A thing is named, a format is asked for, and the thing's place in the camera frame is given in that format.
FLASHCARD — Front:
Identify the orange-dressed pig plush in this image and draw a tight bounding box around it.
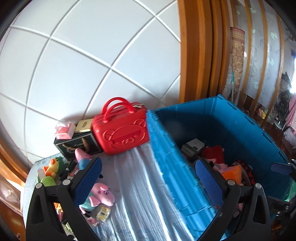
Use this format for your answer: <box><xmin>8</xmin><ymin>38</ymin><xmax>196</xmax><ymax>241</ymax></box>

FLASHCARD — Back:
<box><xmin>213</xmin><ymin>164</ymin><xmax>242</xmax><ymax>185</ymax></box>

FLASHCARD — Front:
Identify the green frog plush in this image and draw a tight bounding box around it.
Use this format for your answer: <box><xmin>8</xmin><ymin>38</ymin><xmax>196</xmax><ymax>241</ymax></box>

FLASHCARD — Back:
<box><xmin>40</xmin><ymin>176</ymin><xmax>56</xmax><ymax>187</ymax></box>

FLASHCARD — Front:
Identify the duck plush green hood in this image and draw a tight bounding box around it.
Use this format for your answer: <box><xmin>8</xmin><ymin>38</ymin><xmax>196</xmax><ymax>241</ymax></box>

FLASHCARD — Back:
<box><xmin>43</xmin><ymin>157</ymin><xmax>68</xmax><ymax>179</ymax></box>

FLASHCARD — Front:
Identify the yellow square packet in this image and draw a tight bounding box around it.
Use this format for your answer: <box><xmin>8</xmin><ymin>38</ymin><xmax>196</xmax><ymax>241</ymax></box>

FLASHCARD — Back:
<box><xmin>96</xmin><ymin>205</ymin><xmax>111</xmax><ymax>222</ymax></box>

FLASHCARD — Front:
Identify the teal-dressed pig plush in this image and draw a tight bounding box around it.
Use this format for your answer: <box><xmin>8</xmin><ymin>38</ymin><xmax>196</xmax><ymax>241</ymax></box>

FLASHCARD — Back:
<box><xmin>79</xmin><ymin>183</ymin><xmax>115</xmax><ymax>214</ymax></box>

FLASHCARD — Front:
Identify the blue-bodied pig plush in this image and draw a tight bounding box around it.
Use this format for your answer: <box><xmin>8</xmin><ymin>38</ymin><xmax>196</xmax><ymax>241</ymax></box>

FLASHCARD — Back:
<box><xmin>75</xmin><ymin>148</ymin><xmax>91</xmax><ymax>170</ymax></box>

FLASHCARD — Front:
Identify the black gift bag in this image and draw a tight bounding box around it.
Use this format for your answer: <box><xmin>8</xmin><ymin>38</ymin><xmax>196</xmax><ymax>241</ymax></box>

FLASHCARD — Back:
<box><xmin>54</xmin><ymin>131</ymin><xmax>103</xmax><ymax>161</ymax></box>

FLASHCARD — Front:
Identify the pink tissue pack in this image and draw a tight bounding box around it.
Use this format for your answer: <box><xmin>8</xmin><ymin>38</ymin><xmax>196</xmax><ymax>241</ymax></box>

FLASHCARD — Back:
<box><xmin>55</xmin><ymin>122</ymin><xmax>76</xmax><ymax>140</ymax></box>

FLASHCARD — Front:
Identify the blue plastic crate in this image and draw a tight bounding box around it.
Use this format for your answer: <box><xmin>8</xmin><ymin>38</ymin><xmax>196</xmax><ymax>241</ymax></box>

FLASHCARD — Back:
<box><xmin>147</xmin><ymin>96</ymin><xmax>292</xmax><ymax>240</ymax></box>

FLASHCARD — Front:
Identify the gold small box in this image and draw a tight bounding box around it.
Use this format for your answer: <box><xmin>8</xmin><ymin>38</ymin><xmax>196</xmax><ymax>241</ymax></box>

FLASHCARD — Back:
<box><xmin>74</xmin><ymin>118</ymin><xmax>93</xmax><ymax>133</ymax></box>

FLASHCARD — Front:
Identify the red bear suitcase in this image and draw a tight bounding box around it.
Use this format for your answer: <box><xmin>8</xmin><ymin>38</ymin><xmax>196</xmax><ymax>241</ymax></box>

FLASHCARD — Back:
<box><xmin>92</xmin><ymin>97</ymin><xmax>149</xmax><ymax>156</ymax></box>

